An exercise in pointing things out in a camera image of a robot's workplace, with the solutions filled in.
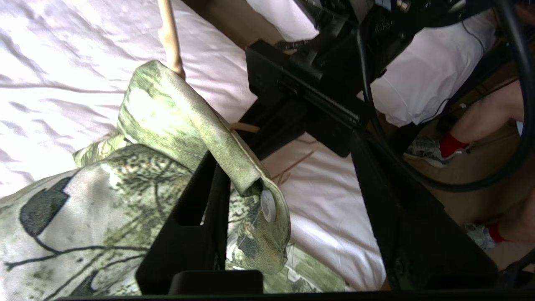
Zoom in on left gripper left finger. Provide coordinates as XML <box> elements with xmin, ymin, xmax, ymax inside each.
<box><xmin>135</xmin><ymin>150</ymin><xmax>264</xmax><ymax>294</ymax></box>

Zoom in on white pillow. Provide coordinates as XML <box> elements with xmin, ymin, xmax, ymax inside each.
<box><xmin>247</xmin><ymin>0</ymin><xmax>499</xmax><ymax>128</ymax></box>

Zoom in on person's legs red socks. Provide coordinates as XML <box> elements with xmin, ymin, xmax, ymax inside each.
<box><xmin>403</xmin><ymin>79</ymin><xmax>535</xmax><ymax>252</ymax></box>

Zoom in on green camouflage print shirt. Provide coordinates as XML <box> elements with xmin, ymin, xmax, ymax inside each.
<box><xmin>0</xmin><ymin>60</ymin><xmax>352</xmax><ymax>299</ymax></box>

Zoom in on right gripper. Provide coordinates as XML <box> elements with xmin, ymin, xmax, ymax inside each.
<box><xmin>237</xmin><ymin>17</ymin><xmax>370</xmax><ymax>162</ymax></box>

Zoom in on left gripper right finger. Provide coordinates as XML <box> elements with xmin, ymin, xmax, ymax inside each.
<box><xmin>350</xmin><ymin>130</ymin><xmax>499</xmax><ymax>290</ymax></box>

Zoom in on wooden clothes hanger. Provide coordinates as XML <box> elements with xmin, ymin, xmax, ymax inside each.
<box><xmin>158</xmin><ymin>0</ymin><xmax>261</xmax><ymax>135</ymax></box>

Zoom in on black cable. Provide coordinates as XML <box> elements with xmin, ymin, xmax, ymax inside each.
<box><xmin>355</xmin><ymin>0</ymin><xmax>535</xmax><ymax>194</ymax></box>

